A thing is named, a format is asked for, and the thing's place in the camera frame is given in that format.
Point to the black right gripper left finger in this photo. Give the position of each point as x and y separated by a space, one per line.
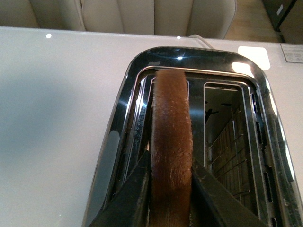
129 208

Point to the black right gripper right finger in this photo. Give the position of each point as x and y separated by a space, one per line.
213 206

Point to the brown bread slice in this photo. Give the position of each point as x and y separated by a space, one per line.
171 151

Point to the white chrome two-slot toaster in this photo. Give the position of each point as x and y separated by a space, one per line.
237 133

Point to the label sticker on table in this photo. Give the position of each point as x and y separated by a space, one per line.
293 53

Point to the beige chair on left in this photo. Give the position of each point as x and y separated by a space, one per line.
48 14

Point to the dark front-load washing machine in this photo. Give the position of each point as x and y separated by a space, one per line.
277 11

